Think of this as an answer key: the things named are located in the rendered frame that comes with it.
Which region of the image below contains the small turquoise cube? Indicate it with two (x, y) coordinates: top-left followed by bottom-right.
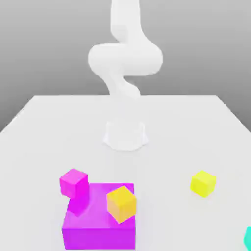
(243, 226), (251, 251)

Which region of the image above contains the small magenta cube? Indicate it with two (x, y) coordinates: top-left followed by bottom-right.
(59, 168), (90, 218)

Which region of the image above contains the small orange cube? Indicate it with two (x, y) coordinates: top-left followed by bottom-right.
(106, 185), (137, 225)

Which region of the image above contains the large purple box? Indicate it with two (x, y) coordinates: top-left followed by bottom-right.
(61, 182), (136, 251)

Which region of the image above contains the small yellow cube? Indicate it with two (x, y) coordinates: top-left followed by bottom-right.
(190, 170), (217, 198)

